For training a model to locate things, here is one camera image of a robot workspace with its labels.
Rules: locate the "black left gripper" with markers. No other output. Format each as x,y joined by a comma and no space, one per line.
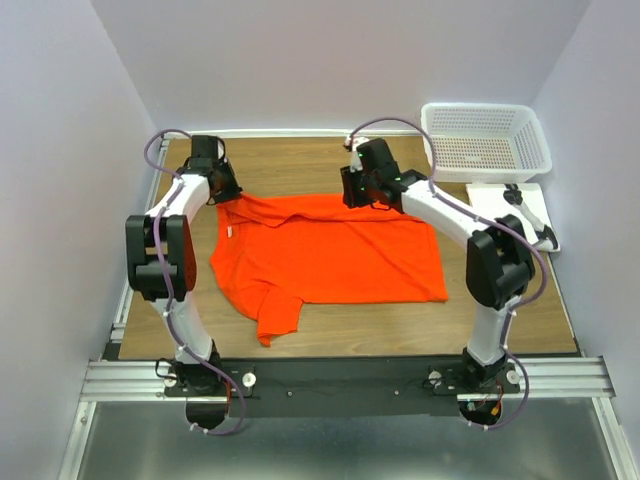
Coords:
234,189

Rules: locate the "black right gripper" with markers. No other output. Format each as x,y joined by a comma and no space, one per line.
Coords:
351,199

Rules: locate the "orange t shirt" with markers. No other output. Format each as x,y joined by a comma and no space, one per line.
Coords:
274,255

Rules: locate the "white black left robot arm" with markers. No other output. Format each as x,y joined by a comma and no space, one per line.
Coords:
161,260

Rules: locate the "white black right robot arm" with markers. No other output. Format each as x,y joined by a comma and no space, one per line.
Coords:
498,264

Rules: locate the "white plastic mesh basket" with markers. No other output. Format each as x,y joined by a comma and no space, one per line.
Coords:
484,143

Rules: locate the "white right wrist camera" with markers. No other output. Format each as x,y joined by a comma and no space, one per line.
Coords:
353,142

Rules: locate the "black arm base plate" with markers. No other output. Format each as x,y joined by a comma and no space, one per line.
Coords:
253,389

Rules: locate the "aluminium front frame rail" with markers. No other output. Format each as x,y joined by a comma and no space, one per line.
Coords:
549,377

